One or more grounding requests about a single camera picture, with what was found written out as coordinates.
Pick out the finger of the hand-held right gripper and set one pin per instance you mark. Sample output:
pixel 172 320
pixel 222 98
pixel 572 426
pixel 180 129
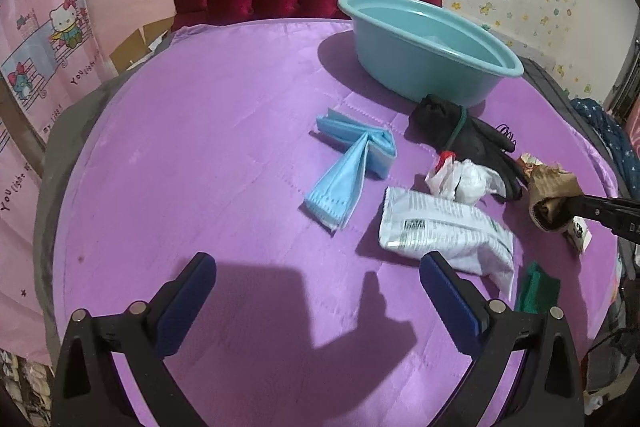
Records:
pixel 610 203
pixel 620 223

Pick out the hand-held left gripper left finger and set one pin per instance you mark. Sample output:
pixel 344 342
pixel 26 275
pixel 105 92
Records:
pixel 187 302

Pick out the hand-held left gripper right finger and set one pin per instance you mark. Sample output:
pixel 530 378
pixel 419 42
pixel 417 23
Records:
pixel 447 302

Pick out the white printed packet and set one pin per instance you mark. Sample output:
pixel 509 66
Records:
pixel 440 227

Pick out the white plastic bag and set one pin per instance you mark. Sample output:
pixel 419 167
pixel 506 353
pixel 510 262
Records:
pixel 470 182

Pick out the black gloves with green band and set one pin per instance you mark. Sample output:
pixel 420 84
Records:
pixel 470 137

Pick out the stack of blue face masks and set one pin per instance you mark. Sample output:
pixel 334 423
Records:
pixel 345 172

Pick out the teal plastic basin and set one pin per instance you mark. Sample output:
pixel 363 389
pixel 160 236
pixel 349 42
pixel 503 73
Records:
pixel 400 57

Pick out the small white printed box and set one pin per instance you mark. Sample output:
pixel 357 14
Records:
pixel 580 234

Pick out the blue starred cloth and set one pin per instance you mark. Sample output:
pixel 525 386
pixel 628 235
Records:
pixel 607 132

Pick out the printed snack wrapper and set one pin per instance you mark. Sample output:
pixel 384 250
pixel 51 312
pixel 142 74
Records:
pixel 530 161

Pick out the purple quilted blanket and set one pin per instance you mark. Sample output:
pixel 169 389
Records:
pixel 200 157

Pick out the grey bed sheet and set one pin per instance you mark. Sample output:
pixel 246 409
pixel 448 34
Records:
pixel 75 117

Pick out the brown cardboard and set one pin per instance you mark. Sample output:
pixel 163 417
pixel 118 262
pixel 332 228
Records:
pixel 132 49

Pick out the pink cartoon curtain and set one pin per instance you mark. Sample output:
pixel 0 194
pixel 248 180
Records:
pixel 50 57

